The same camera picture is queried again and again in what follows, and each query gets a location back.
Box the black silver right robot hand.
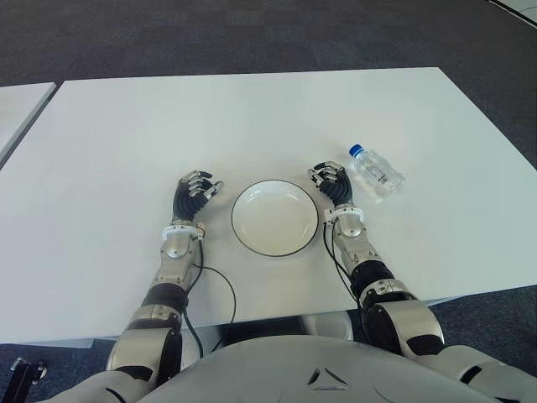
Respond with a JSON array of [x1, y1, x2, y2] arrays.
[[308, 160, 356, 207]]

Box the clear water bottle blue cap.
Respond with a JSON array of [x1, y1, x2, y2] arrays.
[[347, 144, 406, 199]]

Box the white plate with black rim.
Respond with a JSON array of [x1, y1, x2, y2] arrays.
[[231, 180, 321, 257]]

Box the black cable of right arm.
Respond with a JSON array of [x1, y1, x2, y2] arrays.
[[321, 212, 362, 310]]

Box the black metal clamp silver knobs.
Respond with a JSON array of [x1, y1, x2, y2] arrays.
[[10, 358, 47, 403]]

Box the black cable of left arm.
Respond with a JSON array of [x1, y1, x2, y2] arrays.
[[182, 228, 239, 360]]

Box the white neighbouring table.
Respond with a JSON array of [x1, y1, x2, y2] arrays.
[[0, 81, 58, 169]]

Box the white round base under table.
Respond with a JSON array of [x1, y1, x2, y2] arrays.
[[300, 312, 356, 341]]

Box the grey robot torso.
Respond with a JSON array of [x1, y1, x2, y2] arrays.
[[73, 334, 483, 403]]

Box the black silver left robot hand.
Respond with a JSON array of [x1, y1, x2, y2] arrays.
[[170, 169, 225, 223]]

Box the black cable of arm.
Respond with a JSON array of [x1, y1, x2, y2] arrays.
[[182, 228, 239, 360], [321, 212, 362, 310]]

